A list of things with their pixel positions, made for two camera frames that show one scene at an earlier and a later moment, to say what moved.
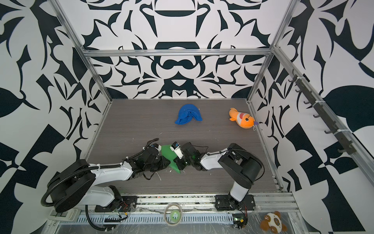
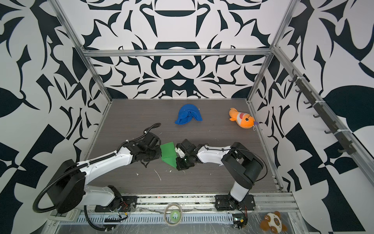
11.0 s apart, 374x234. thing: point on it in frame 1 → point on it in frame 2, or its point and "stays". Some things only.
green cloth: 167,151 stays
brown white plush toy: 273,221 stays
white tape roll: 164,214 stays
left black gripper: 163,165 → 158,155
